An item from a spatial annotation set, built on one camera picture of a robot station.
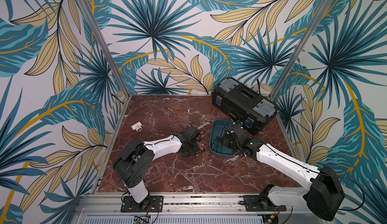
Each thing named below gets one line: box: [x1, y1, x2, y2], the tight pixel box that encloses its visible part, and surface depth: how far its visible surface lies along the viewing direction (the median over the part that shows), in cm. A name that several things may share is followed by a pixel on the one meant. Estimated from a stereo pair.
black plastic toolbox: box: [211, 77, 279, 136], surface depth 97 cm
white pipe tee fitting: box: [130, 121, 143, 133], surface depth 100 cm
